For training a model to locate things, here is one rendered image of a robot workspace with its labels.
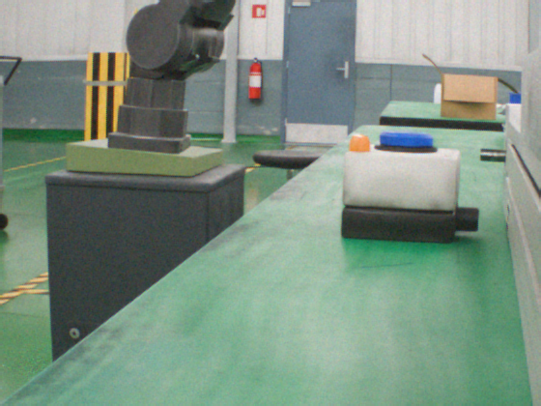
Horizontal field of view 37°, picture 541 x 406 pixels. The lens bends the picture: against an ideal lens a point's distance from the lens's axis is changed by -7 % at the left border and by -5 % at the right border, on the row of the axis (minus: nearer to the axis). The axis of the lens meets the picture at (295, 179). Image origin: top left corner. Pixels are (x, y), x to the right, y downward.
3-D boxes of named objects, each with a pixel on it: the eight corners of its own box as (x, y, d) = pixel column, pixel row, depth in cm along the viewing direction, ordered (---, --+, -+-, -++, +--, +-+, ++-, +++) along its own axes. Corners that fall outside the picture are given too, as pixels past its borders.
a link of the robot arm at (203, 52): (154, 91, 104) (128, 89, 99) (162, 11, 103) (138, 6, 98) (215, 97, 100) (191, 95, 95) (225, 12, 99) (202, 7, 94)
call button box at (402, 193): (356, 219, 68) (359, 139, 67) (477, 226, 65) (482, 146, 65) (339, 238, 60) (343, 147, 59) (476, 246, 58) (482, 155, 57)
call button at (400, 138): (382, 155, 65) (383, 128, 64) (434, 158, 64) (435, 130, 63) (375, 159, 61) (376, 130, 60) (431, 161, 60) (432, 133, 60)
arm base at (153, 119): (124, 140, 107) (103, 147, 95) (129, 77, 106) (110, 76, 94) (191, 147, 107) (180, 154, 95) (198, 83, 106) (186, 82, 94)
